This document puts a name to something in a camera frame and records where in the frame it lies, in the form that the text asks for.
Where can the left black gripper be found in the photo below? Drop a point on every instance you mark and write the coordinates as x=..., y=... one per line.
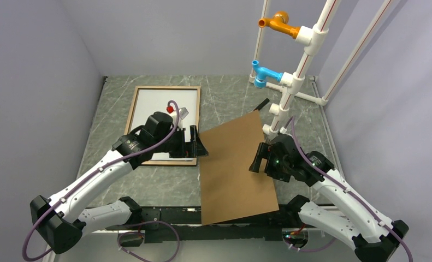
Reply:
x=195, y=148

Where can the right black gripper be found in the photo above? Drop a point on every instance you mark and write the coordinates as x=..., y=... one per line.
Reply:
x=264, y=150

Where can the brown backing board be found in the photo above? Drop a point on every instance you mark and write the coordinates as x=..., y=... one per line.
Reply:
x=228, y=189

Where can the printed photo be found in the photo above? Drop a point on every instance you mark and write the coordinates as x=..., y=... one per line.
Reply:
x=147, y=151

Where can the wooden picture frame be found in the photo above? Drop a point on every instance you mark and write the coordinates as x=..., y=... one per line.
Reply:
x=148, y=109

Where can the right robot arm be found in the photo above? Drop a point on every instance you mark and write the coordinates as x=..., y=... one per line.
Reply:
x=370, y=234

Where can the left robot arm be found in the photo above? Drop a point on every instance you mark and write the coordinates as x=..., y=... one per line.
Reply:
x=64, y=218

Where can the blue plastic faucet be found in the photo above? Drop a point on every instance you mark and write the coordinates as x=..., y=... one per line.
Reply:
x=262, y=73

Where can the white pvc pipe stand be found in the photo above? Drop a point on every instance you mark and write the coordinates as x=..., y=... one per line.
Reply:
x=312, y=40

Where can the orange plastic faucet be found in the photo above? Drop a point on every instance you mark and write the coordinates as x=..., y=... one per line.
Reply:
x=279, y=22

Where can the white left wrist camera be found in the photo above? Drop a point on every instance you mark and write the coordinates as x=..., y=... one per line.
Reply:
x=177, y=116

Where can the black handled hammer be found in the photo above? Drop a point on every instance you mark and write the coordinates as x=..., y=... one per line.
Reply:
x=262, y=104

